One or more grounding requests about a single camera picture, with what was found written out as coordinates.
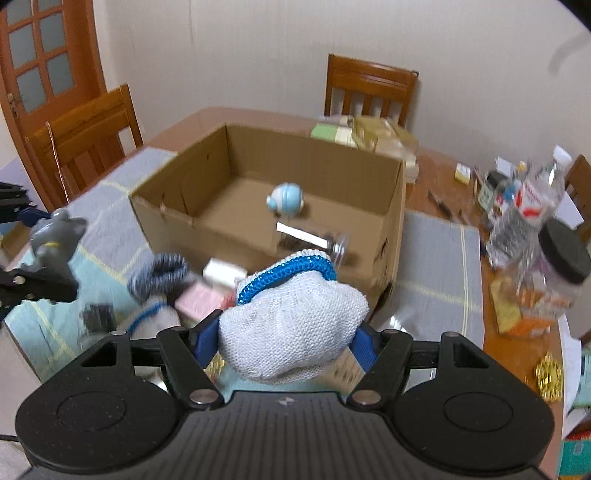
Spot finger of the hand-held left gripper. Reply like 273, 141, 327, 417
0, 268, 79, 324
0, 182, 51, 228

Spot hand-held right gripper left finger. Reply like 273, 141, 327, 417
81, 310, 225, 408

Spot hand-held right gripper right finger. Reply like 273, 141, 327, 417
345, 320, 497, 409

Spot grey toy figure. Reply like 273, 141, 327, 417
28, 209, 88, 278

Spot white knit glove blue cuff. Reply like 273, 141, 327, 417
115, 295, 182, 335
217, 248, 370, 380

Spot blue knit sock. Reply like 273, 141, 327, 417
127, 253, 189, 301

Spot cardboard box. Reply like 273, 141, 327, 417
129, 122, 407, 301

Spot pink paper leaflet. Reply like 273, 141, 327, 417
175, 281, 232, 321

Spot small black object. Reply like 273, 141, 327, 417
81, 302, 116, 333

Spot white green carton box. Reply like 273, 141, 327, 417
203, 258, 245, 288

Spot wooden chair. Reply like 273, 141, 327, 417
566, 154, 591, 222
323, 54, 420, 130
25, 83, 144, 210

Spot grey teal checked tablecloth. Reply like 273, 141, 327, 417
0, 148, 485, 398

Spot clear jar metal lid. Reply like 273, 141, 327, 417
276, 222, 352, 265

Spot orange packet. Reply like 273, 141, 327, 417
489, 281, 555, 340

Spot blue white round toy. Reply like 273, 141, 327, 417
266, 182, 305, 217

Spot wooden door glass panes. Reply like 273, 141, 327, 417
0, 0, 109, 158

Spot black pen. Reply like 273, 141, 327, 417
427, 189, 453, 217

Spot gold ornament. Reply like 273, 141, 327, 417
534, 352, 565, 402

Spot clear jar black lid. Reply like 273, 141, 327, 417
496, 219, 591, 340

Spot yellowish wrapped package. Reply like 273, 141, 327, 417
351, 115, 419, 158

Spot clear water bottle red label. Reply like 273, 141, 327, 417
489, 157, 573, 268

